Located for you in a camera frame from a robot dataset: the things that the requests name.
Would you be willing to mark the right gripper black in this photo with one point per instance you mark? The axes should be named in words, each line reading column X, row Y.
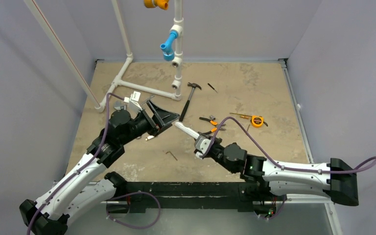
column 195, row 141

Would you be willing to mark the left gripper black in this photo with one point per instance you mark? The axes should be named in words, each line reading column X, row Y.
column 162, row 119

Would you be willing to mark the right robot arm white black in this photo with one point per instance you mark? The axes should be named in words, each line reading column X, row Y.
column 334, row 179

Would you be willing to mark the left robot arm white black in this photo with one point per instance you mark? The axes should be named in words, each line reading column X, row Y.
column 72, row 196

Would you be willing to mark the orange black pliers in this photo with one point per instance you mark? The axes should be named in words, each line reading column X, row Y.
column 211, row 121

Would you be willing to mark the small metal transceiver module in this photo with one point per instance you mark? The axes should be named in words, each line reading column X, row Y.
column 149, row 138

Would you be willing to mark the yellow tape measure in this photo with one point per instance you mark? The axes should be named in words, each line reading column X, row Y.
column 258, row 121

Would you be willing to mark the red adjustable wrench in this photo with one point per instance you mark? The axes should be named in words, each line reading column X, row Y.
column 119, row 106

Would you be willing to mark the blue pipe fitting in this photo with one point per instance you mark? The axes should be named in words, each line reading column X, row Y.
column 166, row 47

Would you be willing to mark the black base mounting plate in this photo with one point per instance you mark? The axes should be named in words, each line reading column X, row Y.
column 239, row 196

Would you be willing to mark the orange pipe fitting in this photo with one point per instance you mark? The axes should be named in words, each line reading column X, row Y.
column 162, row 4

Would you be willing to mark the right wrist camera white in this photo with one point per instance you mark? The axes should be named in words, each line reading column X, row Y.
column 201, row 145

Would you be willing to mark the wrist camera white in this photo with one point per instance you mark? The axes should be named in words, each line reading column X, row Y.
column 201, row 145
column 133, row 102

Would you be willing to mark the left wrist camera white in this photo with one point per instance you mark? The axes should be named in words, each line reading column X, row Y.
column 133, row 102

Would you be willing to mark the black handled claw hammer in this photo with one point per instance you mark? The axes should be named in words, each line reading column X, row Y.
column 185, row 109

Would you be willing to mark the white PVC pipe frame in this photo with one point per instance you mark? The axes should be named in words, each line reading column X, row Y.
column 101, row 40

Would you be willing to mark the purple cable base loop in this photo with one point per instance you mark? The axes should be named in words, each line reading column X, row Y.
column 135, row 208

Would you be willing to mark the aluminium rail frame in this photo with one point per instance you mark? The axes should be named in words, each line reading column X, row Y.
column 298, row 214

